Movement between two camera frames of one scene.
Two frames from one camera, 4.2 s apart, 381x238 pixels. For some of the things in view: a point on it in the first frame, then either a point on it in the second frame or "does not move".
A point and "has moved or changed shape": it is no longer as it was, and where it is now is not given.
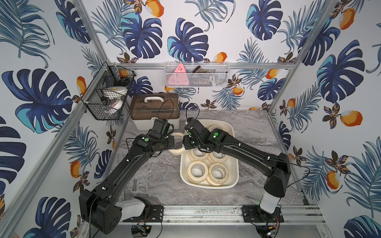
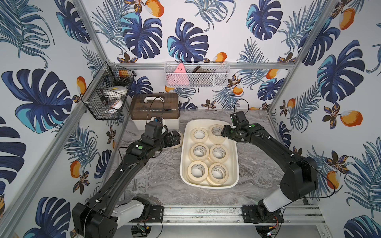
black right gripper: x=185 y=142 to x=224 y=132
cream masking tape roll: x=197 y=172 does not move
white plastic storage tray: x=210 y=170 does not move
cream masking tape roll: x=177 y=151 has moved or changed shape
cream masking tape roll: x=198 y=155 does not move
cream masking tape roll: x=218 y=174 does not move
